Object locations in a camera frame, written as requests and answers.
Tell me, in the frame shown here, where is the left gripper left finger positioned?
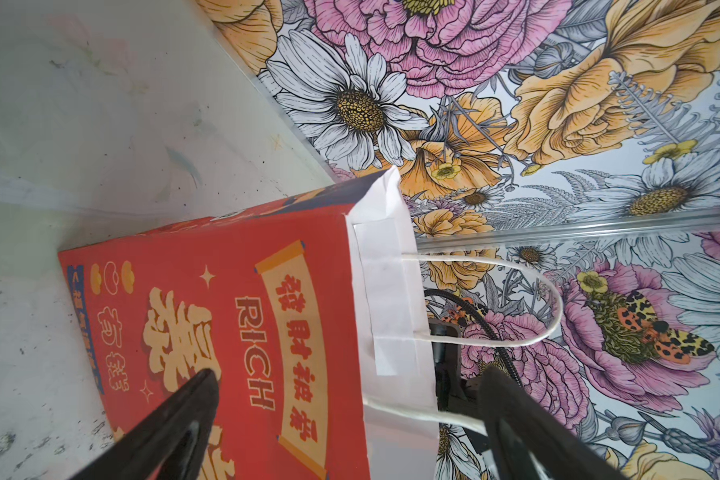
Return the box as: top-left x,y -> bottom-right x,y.
72,369 -> 219,480

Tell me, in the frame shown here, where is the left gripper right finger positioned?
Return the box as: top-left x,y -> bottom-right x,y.
478,367 -> 623,480

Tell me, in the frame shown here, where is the red paper gift bag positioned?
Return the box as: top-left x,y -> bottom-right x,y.
58,167 -> 565,480

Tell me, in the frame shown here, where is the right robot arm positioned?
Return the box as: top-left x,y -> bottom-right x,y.
424,288 -> 500,416

